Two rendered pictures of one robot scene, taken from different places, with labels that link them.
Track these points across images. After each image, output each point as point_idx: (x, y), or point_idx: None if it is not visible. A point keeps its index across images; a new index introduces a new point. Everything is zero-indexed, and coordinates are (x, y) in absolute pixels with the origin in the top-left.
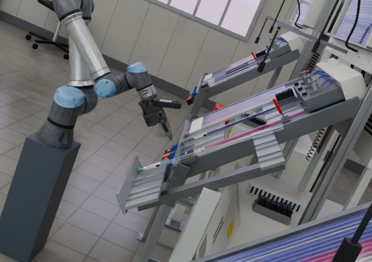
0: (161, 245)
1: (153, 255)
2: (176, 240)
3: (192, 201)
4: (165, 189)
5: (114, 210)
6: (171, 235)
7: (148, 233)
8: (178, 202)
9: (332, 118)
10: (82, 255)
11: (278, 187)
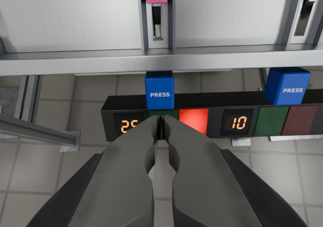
0: (72, 119)
1: (99, 124)
2: (47, 103)
3: (31, 77)
4: (23, 129)
5: (22, 198)
6: (39, 111)
7: (68, 139)
8: (37, 101)
9: None
10: (155, 204)
11: None
